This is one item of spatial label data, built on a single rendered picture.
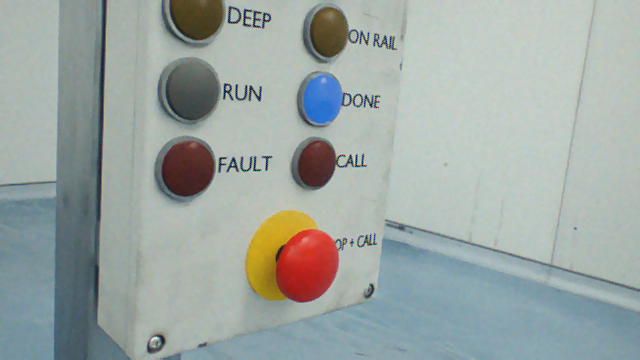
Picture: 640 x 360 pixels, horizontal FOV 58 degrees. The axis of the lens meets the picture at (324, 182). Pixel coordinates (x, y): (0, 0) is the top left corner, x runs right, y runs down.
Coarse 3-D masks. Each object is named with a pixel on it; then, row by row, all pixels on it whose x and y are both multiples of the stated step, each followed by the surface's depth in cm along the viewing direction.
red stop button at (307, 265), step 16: (304, 240) 30; (320, 240) 30; (288, 256) 30; (304, 256) 30; (320, 256) 30; (336, 256) 31; (288, 272) 29; (304, 272) 30; (320, 272) 31; (336, 272) 32; (288, 288) 30; (304, 288) 30; (320, 288) 31
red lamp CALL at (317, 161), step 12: (312, 144) 32; (324, 144) 32; (300, 156) 31; (312, 156) 32; (324, 156) 32; (300, 168) 31; (312, 168) 32; (324, 168) 32; (312, 180) 32; (324, 180) 33
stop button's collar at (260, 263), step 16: (272, 224) 31; (288, 224) 32; (304, 224) 33; (256, 240) 31; (272, 240) 31; (288, 240) 32; (336, 240) 35; (352, 240) 36; (256, 256) 31; (272, 256) 32; (256, 272) 31; (272, 272) 32; (256, 288) 31; (272, 288) 32
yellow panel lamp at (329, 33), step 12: (324, 12) 30; (336, 12) 31; (312, 24) 30; (324, 24) 30; (336, 24) 31; (312, 36) 30; (324, 36) 31; (336, 36) 31; (348, 36) 32; (324, 48) 31; (336, 48) 31
